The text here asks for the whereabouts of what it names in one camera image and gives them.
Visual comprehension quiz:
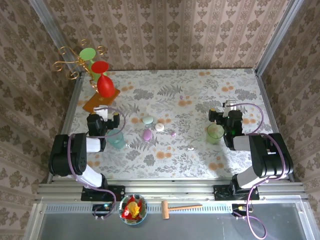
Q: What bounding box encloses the teal plastic cup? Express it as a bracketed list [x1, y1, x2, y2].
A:
[106, 128, 125, 150]

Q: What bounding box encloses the green plastic cup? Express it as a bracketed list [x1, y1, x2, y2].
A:
[206, 123, 225, 145]

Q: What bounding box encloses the red plastic wine glass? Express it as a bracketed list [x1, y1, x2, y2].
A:
[90, 60, 116, 99]

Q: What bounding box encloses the green plastic wine glass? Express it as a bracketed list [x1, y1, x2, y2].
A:
[79, 47, 109, 82]

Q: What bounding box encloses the red candy wrapper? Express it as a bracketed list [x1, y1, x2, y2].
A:
[121, 195, 146, 220]

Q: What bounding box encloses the yellow candy wrapper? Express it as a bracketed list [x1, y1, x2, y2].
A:
[126, 202, 141, 217]

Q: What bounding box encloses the clear glass bowl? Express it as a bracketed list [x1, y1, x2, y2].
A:
[118, 193, 148, 226]

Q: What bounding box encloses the small wooden mallet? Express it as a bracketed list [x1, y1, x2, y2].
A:
[161, 200, 204, 220]

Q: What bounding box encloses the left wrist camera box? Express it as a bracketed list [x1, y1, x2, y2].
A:
[93, 106, 109, 123]

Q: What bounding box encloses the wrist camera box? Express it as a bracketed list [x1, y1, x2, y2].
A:
[93, 106, 109, 123]
[223, 100, 238, 111]

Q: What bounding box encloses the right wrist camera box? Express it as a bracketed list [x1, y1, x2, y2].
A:
[223, 100, 238, 111]

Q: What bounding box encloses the gold wire rack wooden base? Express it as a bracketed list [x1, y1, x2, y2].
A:
[51, 38, 122, 119]

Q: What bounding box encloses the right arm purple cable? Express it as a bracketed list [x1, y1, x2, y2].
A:
[226, 102, 288, 240]

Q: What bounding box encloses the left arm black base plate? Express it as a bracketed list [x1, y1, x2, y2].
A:
[80, 185, 126, 202]

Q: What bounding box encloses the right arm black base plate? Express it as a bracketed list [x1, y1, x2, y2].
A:
[213, 184, 261, 201]

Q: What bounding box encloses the left black cable adapter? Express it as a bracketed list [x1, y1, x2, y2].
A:
[92, 203, 113, 218]

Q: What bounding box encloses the black cable adapter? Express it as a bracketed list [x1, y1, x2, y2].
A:
[92, 203, 113, 218]
[231, 203, 251, 216]

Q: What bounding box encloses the aluminium extrusion frame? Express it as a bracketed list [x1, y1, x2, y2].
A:
[23, 0, 312, 240]

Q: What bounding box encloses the right black cable adapter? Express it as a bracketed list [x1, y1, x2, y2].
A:
[231, 203, 251, 216]

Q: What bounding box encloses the grey slotted cable duct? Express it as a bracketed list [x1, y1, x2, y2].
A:
[44, 202, 234, 214]

